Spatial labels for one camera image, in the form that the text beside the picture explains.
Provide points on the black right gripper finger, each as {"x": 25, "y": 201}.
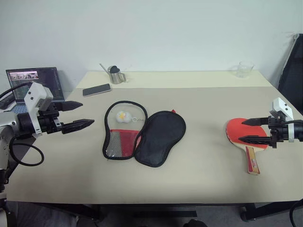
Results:
{"x": 256, "y": 121}
{"x": 256, "y": 140}

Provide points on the black table frame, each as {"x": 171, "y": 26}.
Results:
{"x": 146, "y": 212}

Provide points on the clear glass cup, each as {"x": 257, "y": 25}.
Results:
{"x": 243, "y": 69}

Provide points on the red table tennis paddle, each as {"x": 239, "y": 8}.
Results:
{"x": 234, "y": 128}

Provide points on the steel long-spout watering can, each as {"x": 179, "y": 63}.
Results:
{"x": 116, "y": 77}

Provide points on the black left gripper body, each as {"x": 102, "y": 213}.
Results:
{"x": 48, "y": 121}

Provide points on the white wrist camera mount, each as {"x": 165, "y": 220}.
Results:
{"x": 282, "y": 107}
{"x": 35, "y": 94}

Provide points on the open grey laptop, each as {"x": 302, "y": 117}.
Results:
{"x": 47, "y": 80}

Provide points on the black and red paddle case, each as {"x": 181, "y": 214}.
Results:
{"x": 161, "y": 137}

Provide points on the black watering can lid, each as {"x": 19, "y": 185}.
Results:
{"x": 114, "y": 69}

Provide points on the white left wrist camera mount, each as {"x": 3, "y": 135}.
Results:
{"x": 35, "y": 94}

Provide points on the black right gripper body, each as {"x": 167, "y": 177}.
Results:
{"x": 280, "y": 132}

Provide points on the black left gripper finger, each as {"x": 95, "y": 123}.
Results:
{"x": 71, "y": 105}
{"x": 78, "y": 124}

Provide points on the black smartphone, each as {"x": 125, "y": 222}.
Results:
{"x": 97, "y": 90}

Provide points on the black mesh office chair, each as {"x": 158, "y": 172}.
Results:
{"x": 292, "y": 75}

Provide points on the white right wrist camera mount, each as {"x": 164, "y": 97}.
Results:
{"x": 282, "y": 107}

